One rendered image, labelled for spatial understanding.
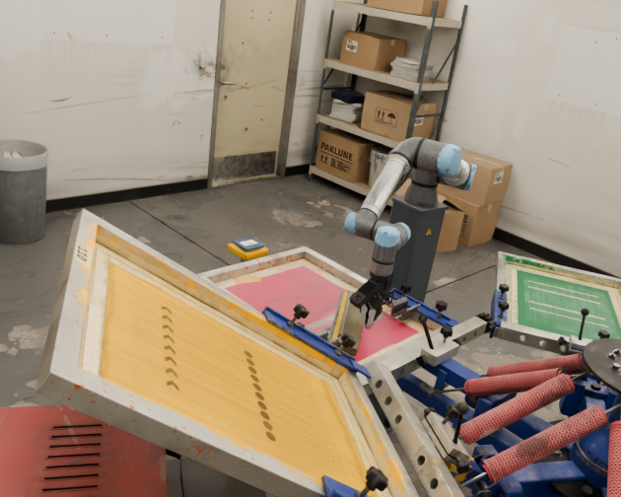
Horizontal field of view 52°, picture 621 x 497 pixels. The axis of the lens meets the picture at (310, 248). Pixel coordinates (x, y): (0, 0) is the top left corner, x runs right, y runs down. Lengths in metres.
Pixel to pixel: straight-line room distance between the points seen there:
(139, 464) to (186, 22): 4.79
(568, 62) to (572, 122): 0.49
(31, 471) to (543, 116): 5.20
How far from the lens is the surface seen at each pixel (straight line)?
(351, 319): 2.23
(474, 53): 6.30
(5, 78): 5.22
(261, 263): 2.56
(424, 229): 2.86
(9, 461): 1.47
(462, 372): 2.00
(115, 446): 1.47
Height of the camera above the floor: 2.07
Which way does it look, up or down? 23 degrees down
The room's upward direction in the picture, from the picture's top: 8 degrees clockwise
